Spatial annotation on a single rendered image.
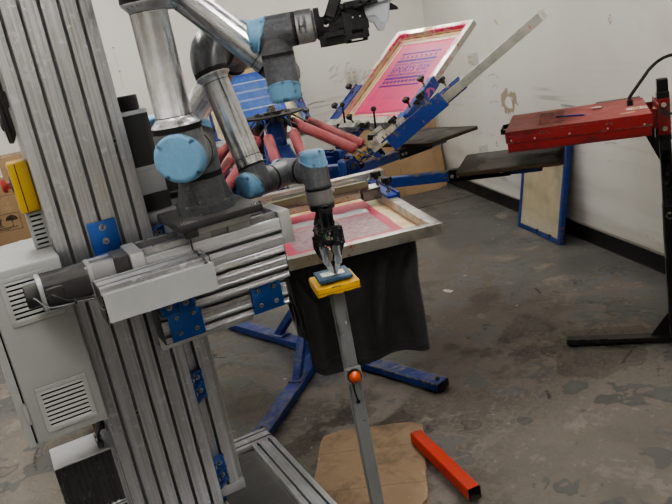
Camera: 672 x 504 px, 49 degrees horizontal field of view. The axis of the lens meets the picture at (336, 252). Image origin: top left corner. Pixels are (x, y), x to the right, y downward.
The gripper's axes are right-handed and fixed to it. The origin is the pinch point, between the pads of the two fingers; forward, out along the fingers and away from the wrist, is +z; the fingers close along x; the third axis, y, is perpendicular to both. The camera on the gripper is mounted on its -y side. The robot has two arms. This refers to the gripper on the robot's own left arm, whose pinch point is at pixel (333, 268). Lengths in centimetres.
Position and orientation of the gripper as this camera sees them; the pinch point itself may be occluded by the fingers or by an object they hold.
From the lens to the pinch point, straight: 214.3
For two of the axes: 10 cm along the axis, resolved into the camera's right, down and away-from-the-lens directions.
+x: 9.6, -2.4, 1.7
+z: 1.9, 9.4, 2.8
